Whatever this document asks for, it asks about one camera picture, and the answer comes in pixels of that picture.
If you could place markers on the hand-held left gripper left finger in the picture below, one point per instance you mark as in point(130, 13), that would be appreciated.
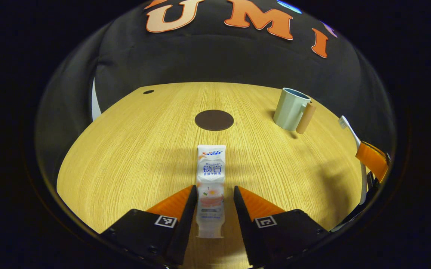
point(185, 224)

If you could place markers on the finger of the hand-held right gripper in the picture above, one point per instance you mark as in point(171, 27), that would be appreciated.
point(372, 158)
point(370, 190)

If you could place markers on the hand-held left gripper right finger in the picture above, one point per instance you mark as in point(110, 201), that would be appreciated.
point(243, 224)

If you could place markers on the white toothbrush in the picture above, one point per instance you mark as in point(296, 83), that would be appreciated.
point(346, 122)

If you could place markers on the white toothpaste tube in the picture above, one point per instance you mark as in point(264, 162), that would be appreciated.
point(211, 175)

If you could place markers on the pale green cup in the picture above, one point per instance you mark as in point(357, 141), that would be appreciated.
point(288, 112)

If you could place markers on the dark brown round coaster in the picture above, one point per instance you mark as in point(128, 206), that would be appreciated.
point(214, 120)

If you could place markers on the black backdrop cloth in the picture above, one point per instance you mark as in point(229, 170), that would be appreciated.
point(208, 59)

